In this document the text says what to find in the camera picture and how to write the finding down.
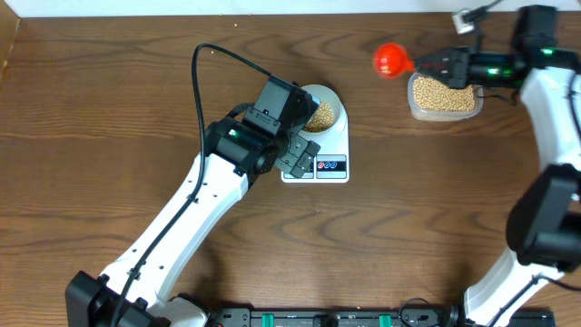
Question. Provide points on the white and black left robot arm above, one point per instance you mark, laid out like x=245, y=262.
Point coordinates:
x=135, y=289

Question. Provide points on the clear plastic container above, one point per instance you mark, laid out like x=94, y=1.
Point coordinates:
x=436, y=116

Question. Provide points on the soybeans in bowl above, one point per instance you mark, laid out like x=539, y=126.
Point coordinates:
x=322, y=120

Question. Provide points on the white digital kitchen scale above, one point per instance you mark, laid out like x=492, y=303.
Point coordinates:
x=332, y=163

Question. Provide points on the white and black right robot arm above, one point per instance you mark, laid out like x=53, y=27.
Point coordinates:
x=543, y=235

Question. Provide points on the grey plastic bowl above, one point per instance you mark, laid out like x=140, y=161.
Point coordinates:
x=324, y=94

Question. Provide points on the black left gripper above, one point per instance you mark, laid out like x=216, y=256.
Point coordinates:
x=300, y=154

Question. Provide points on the red plastic scoop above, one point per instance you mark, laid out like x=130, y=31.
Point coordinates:
x=392, y=60

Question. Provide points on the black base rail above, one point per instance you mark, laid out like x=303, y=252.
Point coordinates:
x=413, y=316

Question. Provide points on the yellow soybeans pile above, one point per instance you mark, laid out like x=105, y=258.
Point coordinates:
x=432, y=95

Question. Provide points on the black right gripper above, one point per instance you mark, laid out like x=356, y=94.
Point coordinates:
x=456, y=69

